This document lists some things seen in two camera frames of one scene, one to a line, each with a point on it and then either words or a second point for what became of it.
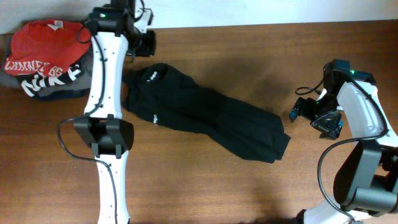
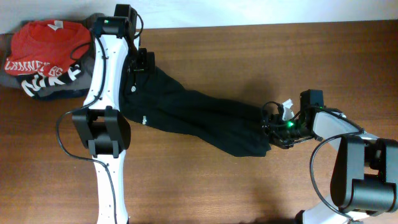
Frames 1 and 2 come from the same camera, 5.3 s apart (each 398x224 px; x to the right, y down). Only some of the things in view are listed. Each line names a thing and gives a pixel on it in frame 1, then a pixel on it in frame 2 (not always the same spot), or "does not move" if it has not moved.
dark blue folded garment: [73, 93] does not move
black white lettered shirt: [31, 83] does not move
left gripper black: [148, 48] → [147, 62]
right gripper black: [302, 107] → [276, 119]
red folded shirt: [46, 46] does not move
